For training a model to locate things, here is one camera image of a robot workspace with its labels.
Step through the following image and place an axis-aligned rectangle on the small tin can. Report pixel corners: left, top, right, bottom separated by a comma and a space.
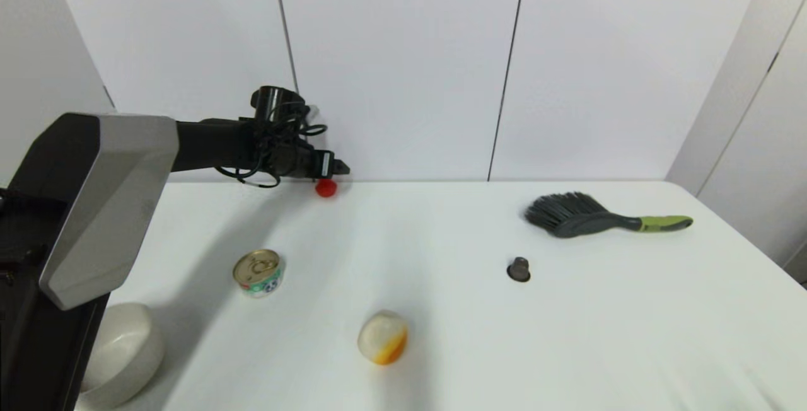
233, 248, 284, 299

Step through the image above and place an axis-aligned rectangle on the white and orange ball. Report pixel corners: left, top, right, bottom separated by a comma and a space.
357, 310, 409, 366

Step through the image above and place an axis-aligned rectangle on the grey-beige bowl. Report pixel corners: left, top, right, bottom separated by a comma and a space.
79, 303, 166, 409

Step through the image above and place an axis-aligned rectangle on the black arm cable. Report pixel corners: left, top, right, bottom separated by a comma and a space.
214, 103, 328, 188

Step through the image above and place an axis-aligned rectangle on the grey brush with green handle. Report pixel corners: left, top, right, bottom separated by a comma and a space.
523, 192, 694, 239

